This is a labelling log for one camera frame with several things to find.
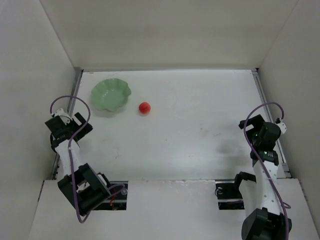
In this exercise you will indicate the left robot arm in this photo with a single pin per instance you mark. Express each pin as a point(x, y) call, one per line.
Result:
point(75, 173)

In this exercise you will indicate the left aluminium frame rail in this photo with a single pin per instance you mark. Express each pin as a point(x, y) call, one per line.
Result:
point(69, 110)

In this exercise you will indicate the red fake fruit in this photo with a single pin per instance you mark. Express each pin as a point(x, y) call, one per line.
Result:
point(144, 108)

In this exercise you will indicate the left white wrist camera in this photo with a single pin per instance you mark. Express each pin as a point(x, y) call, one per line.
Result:
point(63, 115)

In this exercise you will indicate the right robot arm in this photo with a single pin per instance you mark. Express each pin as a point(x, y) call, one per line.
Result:
point(265, 217)

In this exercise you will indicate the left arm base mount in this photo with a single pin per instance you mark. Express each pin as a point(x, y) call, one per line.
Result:
point(117, 197)

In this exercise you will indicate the right aluminium frame rail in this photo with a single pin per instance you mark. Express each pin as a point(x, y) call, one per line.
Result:
point(283, 169)

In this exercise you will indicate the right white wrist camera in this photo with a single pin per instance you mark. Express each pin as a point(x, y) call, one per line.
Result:
point(280, 123)

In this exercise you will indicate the aluminium frame rail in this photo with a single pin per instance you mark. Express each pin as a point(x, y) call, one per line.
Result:
point(283, 169)
point(69, 110)

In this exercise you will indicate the green wavy fruit bowl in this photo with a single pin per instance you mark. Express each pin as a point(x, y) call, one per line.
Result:
point(110, 94)

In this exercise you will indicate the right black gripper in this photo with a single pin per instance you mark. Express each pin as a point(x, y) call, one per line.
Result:
point(251, 123)

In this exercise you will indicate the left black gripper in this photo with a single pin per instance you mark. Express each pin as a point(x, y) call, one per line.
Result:
point(81, 125)

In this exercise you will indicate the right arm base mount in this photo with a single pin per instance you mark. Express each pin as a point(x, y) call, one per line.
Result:
point(228, 196)

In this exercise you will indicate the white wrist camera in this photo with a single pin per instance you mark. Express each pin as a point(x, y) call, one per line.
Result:
point(280, 123)
point(63, 115)

